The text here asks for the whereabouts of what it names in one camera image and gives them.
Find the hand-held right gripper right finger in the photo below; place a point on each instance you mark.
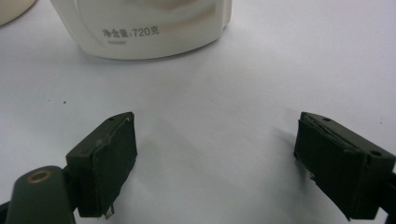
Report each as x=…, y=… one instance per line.
x=336, y=161

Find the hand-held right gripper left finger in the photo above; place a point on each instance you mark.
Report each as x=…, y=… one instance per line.
x=107, y=165

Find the pale green pump bottle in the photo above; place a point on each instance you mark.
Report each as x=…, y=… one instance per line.
x=149, y=40

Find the white table cover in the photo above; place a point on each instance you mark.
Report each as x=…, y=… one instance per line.
x=211, y=99

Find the cream pump bottle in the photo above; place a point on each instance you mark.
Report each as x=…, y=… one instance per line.
x=12, y=9

